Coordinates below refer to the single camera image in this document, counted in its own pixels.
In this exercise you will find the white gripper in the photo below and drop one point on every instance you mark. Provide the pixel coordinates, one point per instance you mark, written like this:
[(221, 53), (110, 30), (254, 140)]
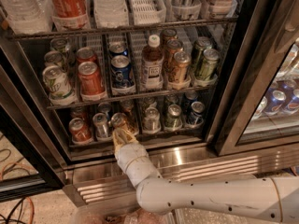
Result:
[(128, 154)]

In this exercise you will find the orange soda can front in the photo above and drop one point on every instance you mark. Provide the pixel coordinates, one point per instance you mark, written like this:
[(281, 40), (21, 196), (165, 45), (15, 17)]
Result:
[(120, 120)]

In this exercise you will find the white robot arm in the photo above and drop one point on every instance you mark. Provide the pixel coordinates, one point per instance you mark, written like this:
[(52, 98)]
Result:
[(271, 199)]

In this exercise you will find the silver can bottom shelf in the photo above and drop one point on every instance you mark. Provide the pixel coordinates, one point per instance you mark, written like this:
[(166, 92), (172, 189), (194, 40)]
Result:
[(100, 124)]

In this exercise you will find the silver white can bottom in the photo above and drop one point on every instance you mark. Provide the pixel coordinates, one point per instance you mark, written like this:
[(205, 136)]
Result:
[(151, 120)]

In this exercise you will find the red can bottom shelf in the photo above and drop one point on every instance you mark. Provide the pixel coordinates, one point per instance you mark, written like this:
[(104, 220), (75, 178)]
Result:
[(80, 130)]

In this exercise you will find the green can bottom shelf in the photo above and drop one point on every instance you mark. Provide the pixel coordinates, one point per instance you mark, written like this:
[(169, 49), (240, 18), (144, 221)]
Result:
[(173, 119)]

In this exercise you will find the blue pepsi can middle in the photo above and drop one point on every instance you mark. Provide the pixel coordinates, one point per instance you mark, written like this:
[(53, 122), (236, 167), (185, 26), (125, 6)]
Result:
[(122, 74)]

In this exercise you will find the red soda can middle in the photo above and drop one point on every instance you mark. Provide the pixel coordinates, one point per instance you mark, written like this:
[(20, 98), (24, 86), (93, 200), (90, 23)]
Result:
[(90, 78)]

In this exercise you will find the blue can bottom shelf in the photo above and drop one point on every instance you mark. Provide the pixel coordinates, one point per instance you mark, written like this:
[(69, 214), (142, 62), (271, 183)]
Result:
[(195, 115)]

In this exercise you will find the green white 7up can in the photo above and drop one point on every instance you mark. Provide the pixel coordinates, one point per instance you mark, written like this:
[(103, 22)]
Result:
[(57, 83)]

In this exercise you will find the blue can middle rear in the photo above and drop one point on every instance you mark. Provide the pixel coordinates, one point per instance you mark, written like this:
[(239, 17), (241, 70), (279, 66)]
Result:
[(117, 49)]

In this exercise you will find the red can middle rear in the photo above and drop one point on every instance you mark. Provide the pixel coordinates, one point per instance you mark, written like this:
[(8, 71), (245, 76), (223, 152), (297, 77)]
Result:
[(86, 54)]

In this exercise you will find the gold brown can front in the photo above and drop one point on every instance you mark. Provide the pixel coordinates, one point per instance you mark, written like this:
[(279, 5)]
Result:
[(178, 68)]

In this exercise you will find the gold brown can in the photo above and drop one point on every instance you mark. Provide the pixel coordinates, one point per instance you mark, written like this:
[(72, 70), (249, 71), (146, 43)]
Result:
[(171, 47), (178, 68)]

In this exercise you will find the green tall can front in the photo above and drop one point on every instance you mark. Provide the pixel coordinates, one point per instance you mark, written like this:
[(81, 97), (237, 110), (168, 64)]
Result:
[(208, 65)]

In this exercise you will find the green tall can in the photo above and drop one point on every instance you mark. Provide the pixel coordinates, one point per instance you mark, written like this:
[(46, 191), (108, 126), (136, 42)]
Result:
[(208, 65), (199, 45)]

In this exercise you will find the green tall can rear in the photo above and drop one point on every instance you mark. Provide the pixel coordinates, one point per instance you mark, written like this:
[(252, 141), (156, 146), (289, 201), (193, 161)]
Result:
[(199, 45)]

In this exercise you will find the fridge right glass door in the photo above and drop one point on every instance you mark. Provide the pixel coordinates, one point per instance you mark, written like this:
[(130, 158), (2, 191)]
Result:
[(240, 132)]

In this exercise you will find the blue pepsi can right fridge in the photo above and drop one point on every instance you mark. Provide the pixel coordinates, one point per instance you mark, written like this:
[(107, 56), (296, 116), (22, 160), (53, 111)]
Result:
[(275, 100)]

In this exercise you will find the left clear plastic bin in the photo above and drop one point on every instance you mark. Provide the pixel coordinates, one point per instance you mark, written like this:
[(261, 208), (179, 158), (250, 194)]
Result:
[(104, 213)]

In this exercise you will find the clear plastic bin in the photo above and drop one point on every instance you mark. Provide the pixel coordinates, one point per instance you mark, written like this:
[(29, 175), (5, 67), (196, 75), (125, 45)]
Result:
[(194, 216), (104, 213)]

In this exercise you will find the iced tea bottle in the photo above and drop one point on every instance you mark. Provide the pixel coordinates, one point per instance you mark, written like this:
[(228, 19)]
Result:
[(152, 61)]

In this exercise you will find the right clear plastic bin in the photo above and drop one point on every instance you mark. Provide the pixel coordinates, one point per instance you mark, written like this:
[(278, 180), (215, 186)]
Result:
[(194, 216)]

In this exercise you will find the white empty plastic tray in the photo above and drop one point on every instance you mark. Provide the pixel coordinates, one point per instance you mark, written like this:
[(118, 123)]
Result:
[(148, 11)]

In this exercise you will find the red coca cola bottle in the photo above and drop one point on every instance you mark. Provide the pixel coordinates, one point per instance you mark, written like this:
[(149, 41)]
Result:
[(72, 14)]

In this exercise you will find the clear water bottle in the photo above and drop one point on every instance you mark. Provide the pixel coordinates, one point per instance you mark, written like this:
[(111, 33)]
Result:
[(28, 16)]

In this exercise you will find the middle wire shelf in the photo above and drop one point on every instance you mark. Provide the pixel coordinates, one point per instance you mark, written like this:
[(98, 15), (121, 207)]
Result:
[(132, 96)]

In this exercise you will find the wire shelf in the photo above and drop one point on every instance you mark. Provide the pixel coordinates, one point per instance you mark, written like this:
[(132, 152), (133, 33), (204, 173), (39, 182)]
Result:
[(132, 96), (122, 29)]

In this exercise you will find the top wire shelf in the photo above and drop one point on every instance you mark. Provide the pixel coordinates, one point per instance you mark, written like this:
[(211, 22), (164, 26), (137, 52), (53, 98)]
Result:
[(122, 29)]

